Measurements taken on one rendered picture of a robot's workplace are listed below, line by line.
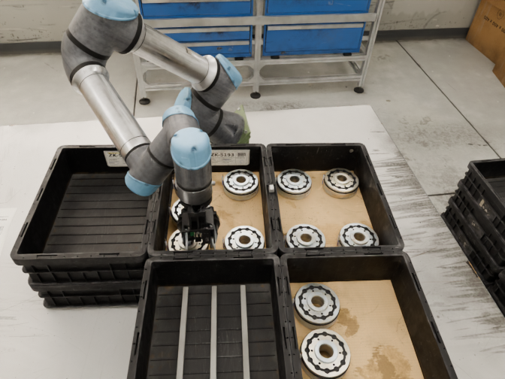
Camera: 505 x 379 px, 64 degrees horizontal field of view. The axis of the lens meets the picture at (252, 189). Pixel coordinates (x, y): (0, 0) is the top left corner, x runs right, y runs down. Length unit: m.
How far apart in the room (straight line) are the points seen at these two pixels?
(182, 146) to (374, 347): 0.59
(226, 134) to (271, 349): 0.76
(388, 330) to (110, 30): 0.95
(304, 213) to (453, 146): 2.04
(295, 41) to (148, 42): 1.97
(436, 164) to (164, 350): 2.27
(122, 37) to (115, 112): 0.20
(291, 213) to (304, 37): 2.04
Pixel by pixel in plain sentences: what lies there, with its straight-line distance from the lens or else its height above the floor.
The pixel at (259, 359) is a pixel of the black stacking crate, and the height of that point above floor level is 0.83.
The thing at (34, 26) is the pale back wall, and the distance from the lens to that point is 4.00.
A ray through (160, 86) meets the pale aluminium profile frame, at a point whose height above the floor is 0.13.
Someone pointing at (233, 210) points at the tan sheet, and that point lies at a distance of 1.15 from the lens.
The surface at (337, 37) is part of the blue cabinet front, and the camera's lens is 3.11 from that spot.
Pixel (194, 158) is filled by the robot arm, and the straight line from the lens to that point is 0.77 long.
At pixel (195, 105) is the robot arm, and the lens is 1.36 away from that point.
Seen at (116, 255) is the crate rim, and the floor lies 0.93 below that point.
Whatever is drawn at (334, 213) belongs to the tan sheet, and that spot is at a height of 0.83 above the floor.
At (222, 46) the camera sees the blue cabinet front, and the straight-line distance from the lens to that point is 2.96.
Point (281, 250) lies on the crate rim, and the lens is 0.94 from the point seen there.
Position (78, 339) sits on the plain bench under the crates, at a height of 0.70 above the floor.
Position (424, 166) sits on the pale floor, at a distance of 2.80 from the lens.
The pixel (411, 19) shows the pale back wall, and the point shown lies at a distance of 4.34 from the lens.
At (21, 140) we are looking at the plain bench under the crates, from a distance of 1.77.
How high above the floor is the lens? 1.68
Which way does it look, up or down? 45 degrees down
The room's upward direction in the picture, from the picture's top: 3 degrees clockwise
